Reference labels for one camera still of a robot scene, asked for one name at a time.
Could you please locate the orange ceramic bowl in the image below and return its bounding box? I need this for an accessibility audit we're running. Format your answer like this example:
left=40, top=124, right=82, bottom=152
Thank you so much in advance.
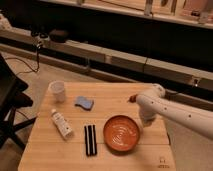
left=103, top=115, right=140, bottom=152

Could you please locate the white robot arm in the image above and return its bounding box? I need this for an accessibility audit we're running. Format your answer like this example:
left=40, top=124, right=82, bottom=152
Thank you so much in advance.
left=136, top=84, right=213, bottom=140

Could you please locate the red chili pepper toy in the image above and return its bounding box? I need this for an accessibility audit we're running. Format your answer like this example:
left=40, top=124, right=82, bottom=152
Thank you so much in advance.
left=128, top=94, right=138, bottom=103

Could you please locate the black striped rectangular block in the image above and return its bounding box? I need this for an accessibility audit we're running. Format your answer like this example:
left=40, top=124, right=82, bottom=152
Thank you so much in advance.
left=84, top=125, right=97, bottom=156

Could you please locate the blue sponge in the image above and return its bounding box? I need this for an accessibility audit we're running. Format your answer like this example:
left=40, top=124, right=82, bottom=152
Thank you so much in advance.
left=75, top=96, right=94, bottom=110

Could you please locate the white tube bottle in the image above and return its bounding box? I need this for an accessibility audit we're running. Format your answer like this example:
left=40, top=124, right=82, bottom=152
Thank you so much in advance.
left=51, top=109, right=72, bottom=139

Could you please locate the white plastic cup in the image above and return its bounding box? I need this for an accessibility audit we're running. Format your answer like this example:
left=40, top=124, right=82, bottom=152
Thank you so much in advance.
left=49, top=81, right=66, bottom=102

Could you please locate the dark device on ledge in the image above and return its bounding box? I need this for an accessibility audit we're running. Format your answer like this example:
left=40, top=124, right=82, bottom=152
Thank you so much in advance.
left=49, top=29, right=69, bottom=43

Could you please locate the black office chair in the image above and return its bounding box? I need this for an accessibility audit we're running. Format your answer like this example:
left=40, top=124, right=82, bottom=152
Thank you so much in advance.
left=0, top=54, right=35, bottom=150

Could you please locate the black cable on floor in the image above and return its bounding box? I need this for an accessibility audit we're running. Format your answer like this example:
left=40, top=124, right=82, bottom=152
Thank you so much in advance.
left=3, top=42, right=42, bottom=76

